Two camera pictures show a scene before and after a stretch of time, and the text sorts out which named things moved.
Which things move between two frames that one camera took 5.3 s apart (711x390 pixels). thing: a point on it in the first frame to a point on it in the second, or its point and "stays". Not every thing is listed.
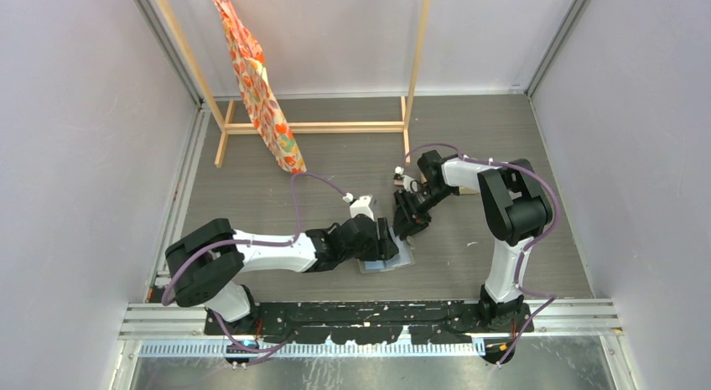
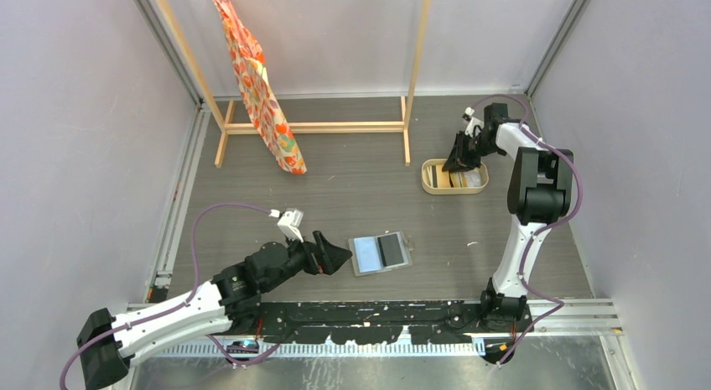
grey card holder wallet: x=404 y=257 stays
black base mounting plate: x=369 y=324 stays
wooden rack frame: x=229 y=127 stays
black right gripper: x=409 y=220 to x=459 y=158
